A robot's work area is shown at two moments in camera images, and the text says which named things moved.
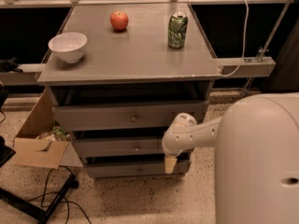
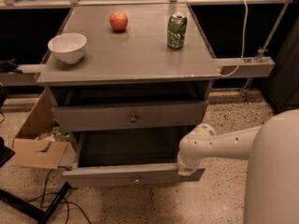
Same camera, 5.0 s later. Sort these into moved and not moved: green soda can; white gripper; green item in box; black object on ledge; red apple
Moved: white gripper
Not moved: red apple; green item in box; green soda can; black object on ledge
